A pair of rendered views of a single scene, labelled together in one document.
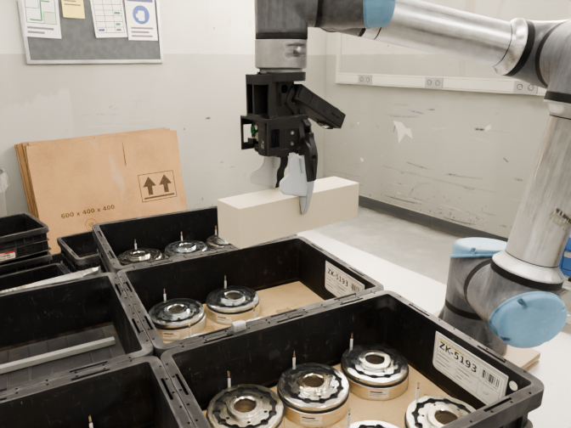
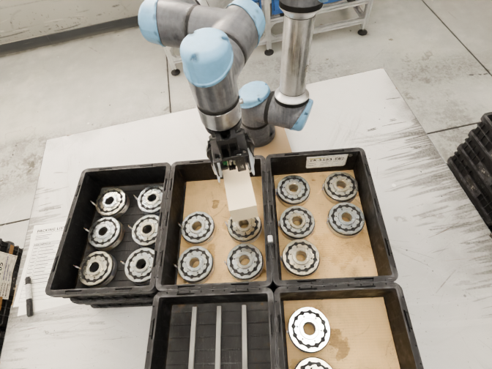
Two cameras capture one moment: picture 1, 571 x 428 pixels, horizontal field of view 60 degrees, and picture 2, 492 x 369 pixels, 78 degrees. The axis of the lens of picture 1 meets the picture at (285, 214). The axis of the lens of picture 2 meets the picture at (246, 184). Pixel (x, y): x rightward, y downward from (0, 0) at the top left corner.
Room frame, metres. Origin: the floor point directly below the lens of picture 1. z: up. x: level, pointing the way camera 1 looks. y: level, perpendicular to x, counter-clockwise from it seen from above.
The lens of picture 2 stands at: (0.48, 0.31, 1.70)
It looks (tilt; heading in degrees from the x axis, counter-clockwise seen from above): 59 degrees down; 308
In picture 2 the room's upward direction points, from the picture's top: 12 degrees counter-clockwise
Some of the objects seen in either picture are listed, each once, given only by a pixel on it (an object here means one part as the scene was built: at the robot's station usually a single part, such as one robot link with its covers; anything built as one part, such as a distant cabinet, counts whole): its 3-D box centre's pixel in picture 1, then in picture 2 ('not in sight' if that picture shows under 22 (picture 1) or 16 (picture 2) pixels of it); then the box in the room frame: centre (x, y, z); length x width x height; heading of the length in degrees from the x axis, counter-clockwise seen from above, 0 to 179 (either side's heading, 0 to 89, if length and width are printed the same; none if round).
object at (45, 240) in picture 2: not in sight; (52, 261); (1.34, 0.40, 0.70); 0.33 x 0.23 x 0.01; 128
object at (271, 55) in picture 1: (282, 56); (221, 109); (0.74, 0.00, 1.31); 0.08 x 0.08 x 0.05
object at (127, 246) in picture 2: (194, 254); (123, 230); (1.06, 0.21, 0.87); 0.40 x 0.30 x 0.11; 119
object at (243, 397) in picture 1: (245, 406); (301, 256); (0.54, 0.05, 0.86); 0.05 x 0.05 x 0.01
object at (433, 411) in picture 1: (446, 419); (341, 184); (0.52, -0.21, 0.86); 0.05 x 0.05 x 0.01
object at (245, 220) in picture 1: (292, 208); (236, 170); (0.75, -0.01, 1.07); 0.24 x 0.06 x 0.06; 128
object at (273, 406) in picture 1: (245, 409); (301, 256); (0.54, 0.05, 0.86); 0.10 x 0.10 x 0.01
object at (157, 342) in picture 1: (246, 284); (216, 217); (0.80, 0.07, 0.92); 0.40 x 0.30 x 0.02; 119
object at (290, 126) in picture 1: (277, 114); (228, 140); (0.74, 0.01, 1.23); 0.09 x 0.08 x 0.12; 128
